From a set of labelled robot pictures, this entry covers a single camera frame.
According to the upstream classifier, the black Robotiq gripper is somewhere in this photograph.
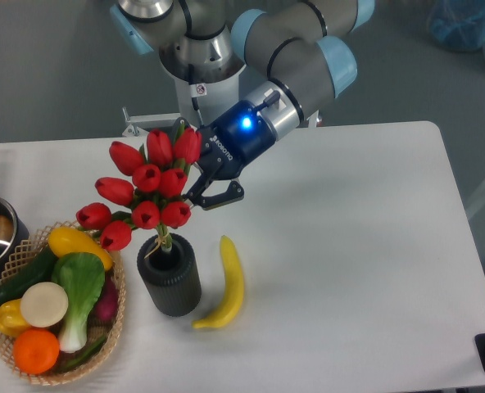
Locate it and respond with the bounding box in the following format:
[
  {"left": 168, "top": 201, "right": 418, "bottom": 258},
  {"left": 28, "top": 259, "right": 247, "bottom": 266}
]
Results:
[{"left": 171, "top": 101, "right": 276, "bottom": 210}]

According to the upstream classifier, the woven wicker basket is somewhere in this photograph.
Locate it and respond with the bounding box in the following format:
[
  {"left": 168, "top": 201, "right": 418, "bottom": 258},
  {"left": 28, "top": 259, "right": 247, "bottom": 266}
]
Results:
[{"left": 0, "top": 221, "right": 126, "bottom": 386}]

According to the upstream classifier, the yellow squash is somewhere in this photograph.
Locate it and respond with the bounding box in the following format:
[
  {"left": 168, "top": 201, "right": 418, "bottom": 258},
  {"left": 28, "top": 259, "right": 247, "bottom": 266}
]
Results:
[{"left": 48, "top": 226, "right": 114, "bottom": 271}]

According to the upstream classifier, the green bok choy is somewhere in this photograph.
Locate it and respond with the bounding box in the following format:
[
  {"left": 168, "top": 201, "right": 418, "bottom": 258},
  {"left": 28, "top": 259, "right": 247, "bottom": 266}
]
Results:
[{"left": 52, "top": 252, "right": 105, "bottom": 353}]

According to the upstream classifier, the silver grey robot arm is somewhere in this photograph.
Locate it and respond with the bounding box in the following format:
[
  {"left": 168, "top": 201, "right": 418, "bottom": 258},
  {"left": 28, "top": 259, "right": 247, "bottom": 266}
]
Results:
[{"left": 110, "top": 1, "right": 375, "bottom": 210}]

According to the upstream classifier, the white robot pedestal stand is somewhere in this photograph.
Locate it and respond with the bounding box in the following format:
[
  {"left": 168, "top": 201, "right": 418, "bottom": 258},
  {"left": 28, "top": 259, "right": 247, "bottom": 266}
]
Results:
[{"left": 122, "top": 75, "right": 320, "bottom": 139}]

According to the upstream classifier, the green chili pepper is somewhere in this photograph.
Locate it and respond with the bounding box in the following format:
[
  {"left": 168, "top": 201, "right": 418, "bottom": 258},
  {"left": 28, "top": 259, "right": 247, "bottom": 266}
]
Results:
[{"left": 57, "top": 335, "right": 107, "bottom": 373}]

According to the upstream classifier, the dark green cucumber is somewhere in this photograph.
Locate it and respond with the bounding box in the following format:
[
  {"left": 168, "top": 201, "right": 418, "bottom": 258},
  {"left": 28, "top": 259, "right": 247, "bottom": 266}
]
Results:
[{"left": 0, "top": 246, "right": 58, "bottom": 306}]

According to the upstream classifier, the dark grey ribbed vase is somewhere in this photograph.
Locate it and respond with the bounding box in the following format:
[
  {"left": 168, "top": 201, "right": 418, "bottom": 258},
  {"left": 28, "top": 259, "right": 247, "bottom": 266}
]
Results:
[{"left": 137, "top": 234, "right": 202, "bottom": 317}]

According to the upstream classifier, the orange fruit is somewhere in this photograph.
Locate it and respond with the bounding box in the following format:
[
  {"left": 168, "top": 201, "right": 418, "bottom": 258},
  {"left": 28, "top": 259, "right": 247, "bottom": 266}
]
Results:
[{"left": 12, "top": 328, "right": 60, "bottom": 374}]

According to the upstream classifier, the white round radish slice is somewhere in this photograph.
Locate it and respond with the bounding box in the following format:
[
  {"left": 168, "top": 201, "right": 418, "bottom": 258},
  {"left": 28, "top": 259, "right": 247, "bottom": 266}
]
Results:
[{"left": 20, "top": 282, "right": 68, "bottom": 328}]

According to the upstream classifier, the yellow banana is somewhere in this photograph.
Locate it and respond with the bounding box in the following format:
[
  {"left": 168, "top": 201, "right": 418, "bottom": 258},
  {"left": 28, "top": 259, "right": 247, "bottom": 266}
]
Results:
[{"left": 192, "top": 235, "right": 245, "bottom": 329}]

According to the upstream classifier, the purple red onion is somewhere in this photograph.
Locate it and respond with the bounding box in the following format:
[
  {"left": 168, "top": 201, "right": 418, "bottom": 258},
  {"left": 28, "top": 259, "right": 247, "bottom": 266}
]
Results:
[{"left": 93, "top": 276, "right": 119, "bottom": 323}]

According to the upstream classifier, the yellow bell pepper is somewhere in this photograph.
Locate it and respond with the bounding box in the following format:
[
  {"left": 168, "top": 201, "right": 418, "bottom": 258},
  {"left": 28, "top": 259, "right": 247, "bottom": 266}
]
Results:
[{"left": 0, "top": 299, "right": 31, "bottom": 337}]

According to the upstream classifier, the blue plastic bag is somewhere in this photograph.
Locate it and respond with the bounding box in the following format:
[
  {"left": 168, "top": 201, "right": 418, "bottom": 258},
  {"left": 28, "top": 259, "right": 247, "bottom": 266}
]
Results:
[{"left": 427, "top": 1, "right": 485, "bottom": 60}]

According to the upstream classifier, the red tulip bouquet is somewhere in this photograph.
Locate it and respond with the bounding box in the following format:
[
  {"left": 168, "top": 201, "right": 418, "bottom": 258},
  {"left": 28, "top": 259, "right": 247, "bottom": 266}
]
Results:
[{"left": 76, "top": 128, "right": 202, "bottom": 252}]

